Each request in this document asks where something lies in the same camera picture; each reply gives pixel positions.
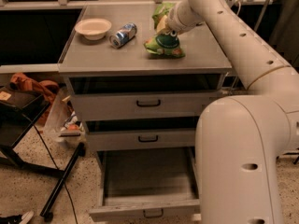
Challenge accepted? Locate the dark grey cabinet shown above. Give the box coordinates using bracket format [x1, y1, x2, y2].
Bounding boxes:
[269, 0, 299, 68]

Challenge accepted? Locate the black floor cable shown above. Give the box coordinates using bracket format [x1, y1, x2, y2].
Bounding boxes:
[18, 112, 78, 224]

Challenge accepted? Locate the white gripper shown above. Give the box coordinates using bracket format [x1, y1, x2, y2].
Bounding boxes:
[156, 0, 204, 35]

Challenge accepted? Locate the grey drawer cabinet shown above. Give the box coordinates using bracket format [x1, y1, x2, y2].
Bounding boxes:
[57, 3, 233, 161]

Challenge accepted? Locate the grey middle drawer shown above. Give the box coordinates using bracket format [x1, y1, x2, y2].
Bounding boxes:
[86, 129, 195, 151]

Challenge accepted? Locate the green rice chip bag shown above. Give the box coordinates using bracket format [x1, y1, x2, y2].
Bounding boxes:
[144, 3, 185, 58]

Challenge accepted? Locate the white paper bowl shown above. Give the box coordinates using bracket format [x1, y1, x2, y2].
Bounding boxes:
[75, 19, 112, 40]

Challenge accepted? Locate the orange cloth bag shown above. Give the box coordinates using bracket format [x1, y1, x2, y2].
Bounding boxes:
[10, 73, 60, 125]

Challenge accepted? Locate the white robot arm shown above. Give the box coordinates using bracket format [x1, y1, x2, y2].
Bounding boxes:
[158, 0, 299, 224]

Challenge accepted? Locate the black white shoe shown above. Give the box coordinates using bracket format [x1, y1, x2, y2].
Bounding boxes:
[0, 211, 35, 224]

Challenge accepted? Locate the grey drawer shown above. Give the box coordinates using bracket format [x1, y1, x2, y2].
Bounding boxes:
[71, 91, 222, 121]
[86, 129, 195, 151]
[90, 147, 200, 222]

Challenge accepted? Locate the blue soda can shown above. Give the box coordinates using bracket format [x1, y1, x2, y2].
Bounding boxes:
[109, 22, 137, 49]

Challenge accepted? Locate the clear plastic bag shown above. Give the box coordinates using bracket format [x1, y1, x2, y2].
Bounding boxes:
[43, 87, 85, 146]

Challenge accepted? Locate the black metal cart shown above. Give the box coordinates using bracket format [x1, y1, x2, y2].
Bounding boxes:
[0, 87, 85, 222]

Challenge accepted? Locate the grey top drawer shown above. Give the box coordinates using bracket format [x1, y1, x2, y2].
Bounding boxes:
[71, 91, 222, 121]

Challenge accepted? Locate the metal stand pole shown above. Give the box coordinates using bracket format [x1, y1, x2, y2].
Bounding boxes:
[253, 0, 270, 32]

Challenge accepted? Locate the grey bottom drawer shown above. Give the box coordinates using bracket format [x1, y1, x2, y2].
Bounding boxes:
[90, 147, 200, 222]

